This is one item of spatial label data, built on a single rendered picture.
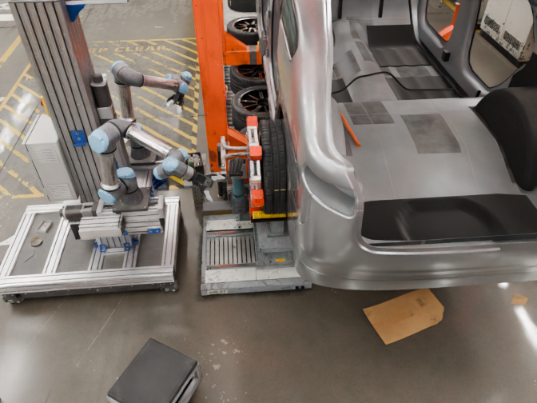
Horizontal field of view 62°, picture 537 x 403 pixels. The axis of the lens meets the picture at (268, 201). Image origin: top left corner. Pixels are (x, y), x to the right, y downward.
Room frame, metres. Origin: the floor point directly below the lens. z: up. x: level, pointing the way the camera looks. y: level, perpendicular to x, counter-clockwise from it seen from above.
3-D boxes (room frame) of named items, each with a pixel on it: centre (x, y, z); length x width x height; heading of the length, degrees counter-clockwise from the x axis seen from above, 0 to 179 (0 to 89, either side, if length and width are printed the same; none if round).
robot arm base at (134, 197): (2.21, 0.90, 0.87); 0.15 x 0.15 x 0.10
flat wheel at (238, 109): (4.05, 0.05, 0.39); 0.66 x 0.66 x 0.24
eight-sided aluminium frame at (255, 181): (2.49, 0.10, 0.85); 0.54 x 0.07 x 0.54; 5
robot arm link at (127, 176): (2.20, 0.90, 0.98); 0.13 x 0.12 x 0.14; 153
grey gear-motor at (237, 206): (2.77, 0.10, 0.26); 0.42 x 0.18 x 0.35; 95
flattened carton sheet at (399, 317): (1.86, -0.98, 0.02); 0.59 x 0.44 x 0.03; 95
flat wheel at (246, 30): (6.06, 0.23, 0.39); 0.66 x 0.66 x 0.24
